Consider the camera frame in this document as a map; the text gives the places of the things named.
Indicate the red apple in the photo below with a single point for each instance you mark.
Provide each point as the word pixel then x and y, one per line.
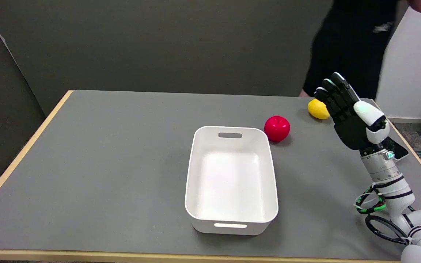
pixel 277 128

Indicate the white plastic bin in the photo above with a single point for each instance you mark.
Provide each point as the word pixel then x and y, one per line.
pixel 231 179

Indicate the yellow lemon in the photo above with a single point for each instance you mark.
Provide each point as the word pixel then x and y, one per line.
pixel 317 109

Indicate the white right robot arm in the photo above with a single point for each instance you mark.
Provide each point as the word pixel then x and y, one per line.
pixel 397 186

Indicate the person in black clothes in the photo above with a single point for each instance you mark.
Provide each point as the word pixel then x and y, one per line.
pixel 349 44

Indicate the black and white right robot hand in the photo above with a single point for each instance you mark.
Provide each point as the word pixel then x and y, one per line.
pixel 349 120

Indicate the black smartphone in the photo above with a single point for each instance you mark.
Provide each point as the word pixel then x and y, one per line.
pixel 398 149

